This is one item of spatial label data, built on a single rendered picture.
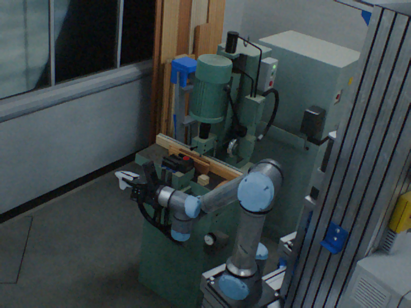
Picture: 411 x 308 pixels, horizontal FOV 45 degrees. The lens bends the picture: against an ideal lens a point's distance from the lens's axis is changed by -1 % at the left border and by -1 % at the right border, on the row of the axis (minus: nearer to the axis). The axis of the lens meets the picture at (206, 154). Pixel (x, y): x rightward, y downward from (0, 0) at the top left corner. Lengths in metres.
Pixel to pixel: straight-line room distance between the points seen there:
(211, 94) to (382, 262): 1.15
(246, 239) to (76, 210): 2.25
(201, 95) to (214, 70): 0.15
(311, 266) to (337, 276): 0.12
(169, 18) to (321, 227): 2.44
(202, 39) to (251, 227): 2.68
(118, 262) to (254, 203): 1.89
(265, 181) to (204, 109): 0.95
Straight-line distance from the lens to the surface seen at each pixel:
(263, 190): 1.61
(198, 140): 2.61
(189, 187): 2.59
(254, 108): 2.63
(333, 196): 1.81
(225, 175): 2.64
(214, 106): 2.49
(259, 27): 4.99
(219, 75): 2.42
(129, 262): 3.40
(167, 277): 3.05
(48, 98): 3.49
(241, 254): 1.80
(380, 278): 1.76
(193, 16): 4.16
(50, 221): 3.73
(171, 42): 3.98
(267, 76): 2.67
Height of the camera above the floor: 2.29
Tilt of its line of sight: 29 degrees down
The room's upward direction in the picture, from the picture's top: 9 degrees clockwise
